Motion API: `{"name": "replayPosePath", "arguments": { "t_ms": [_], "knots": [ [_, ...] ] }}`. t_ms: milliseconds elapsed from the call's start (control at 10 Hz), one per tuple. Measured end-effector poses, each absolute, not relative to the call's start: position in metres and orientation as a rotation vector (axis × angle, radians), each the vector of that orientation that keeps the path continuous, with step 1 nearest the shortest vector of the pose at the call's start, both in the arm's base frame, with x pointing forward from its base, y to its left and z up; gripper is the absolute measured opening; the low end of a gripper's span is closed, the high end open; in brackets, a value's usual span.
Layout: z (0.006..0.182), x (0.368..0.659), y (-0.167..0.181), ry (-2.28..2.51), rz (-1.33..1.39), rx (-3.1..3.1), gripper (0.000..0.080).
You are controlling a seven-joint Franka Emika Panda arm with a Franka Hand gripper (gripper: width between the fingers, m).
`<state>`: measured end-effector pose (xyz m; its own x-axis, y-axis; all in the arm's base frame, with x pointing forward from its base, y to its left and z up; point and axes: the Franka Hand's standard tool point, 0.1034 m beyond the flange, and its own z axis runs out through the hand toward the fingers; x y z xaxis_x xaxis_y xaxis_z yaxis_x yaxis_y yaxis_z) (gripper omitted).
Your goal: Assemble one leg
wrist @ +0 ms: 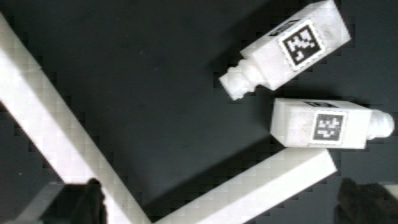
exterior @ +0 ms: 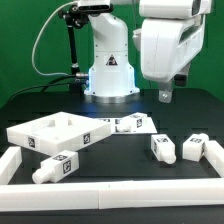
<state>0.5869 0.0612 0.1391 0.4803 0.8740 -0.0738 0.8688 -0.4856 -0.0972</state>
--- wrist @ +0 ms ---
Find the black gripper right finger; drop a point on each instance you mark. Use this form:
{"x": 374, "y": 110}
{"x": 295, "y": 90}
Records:
{"x": 366, "y": 203}

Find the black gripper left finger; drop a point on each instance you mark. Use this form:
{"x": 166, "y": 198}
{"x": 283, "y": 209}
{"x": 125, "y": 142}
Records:
{"x": 66, "y": 204}

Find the white U-shaped obstacle fence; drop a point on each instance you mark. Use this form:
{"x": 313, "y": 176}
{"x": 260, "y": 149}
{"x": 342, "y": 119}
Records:
{"x": 281, "y": 176}

